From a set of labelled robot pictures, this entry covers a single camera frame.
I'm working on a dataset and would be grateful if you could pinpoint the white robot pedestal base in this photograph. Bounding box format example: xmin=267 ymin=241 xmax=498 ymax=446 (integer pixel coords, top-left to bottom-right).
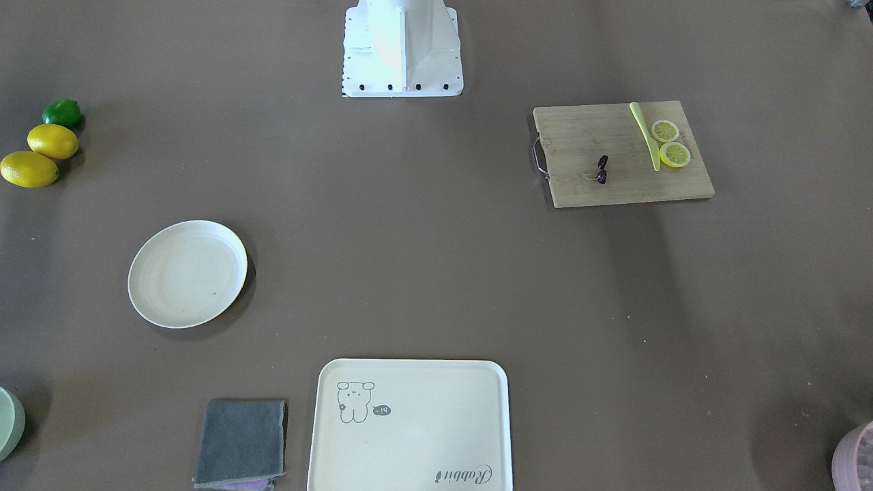
xmin=341 ymin=1 xmax=464 ymax=98

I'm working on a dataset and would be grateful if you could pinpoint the lemon slice near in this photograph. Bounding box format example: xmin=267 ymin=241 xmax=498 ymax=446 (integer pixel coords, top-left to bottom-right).
xmin=657 ymin=140 xmax=692 ymax=168

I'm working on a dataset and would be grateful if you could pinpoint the green lime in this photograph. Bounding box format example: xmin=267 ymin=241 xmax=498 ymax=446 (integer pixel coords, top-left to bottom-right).
xmin=42 ymin=99 xmax=83 ymax=128

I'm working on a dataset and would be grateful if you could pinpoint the yellow lemon near lime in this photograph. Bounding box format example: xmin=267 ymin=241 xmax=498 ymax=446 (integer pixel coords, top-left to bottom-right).
xmin=26 ymin=123 xmax=79 ymax=160

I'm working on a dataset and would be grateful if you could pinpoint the mint green bowl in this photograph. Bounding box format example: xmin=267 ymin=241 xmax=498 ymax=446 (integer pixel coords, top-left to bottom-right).
xmin=0 ymin=387 xmax=26 ymax=461

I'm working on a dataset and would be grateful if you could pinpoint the yellow lemon outer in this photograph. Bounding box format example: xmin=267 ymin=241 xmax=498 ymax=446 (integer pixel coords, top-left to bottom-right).
xmin=1 ymin=151 xmax=61 ymax=188

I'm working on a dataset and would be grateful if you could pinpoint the cream round plate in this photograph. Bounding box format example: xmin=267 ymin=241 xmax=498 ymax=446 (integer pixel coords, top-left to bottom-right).
xmin=127 ymin=220 xmax=248 ymax=329

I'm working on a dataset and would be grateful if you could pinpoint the dark red cherry pair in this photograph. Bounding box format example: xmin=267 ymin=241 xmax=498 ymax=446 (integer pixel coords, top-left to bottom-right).
xmin=580 ymin=155 xmax=609 ymax=185

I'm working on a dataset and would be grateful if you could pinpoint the yellow plastic knife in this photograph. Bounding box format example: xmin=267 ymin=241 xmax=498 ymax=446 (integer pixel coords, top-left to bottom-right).
xmin=629 ymin=102 xmax=661 ymax=172

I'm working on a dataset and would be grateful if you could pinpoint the pink ice bowl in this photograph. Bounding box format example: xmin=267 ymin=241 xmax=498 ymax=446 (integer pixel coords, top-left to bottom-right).
xmin=831 ymin=422 xmax=872 ymax=490

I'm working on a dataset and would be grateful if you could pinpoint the bamboo cutting board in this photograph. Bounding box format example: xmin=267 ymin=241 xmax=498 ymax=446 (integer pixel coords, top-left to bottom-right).
xmin=533 ymin=101 xmax=715 ymax=209

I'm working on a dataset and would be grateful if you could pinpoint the lemon slice far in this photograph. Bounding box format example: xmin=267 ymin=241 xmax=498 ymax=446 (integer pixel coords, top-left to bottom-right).
xmin=651 ymin=120 xmax=680 ymax=144

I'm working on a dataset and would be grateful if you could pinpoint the cream rabbit tray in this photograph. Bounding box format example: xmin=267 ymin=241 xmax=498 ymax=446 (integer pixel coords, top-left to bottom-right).
xmin=308 ymin=358 xmax=514 ymax=490

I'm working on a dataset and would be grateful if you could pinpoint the grey folded cloth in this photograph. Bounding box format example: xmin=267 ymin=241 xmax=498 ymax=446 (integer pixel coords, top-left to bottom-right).
xmin=192 ymin=399 xmax=286 ymax=490

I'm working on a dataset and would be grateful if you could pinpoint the lemon slice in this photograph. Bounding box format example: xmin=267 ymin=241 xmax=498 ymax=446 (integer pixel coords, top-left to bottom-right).
xmin=657 ymin=140 xmax=692 ymax=168
xmin=651 ymin=120 xmax=680 ymax=144

